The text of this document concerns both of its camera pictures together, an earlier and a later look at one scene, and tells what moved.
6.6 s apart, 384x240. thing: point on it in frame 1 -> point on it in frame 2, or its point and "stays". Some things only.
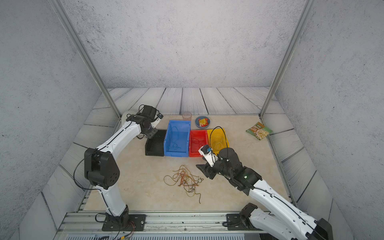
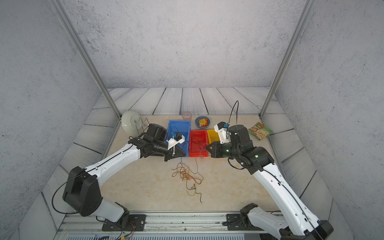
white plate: [124, 122] stays
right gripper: [207, 169] -> [216, 152]
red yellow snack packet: [203, 122] stays
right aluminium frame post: [308, 6] stays
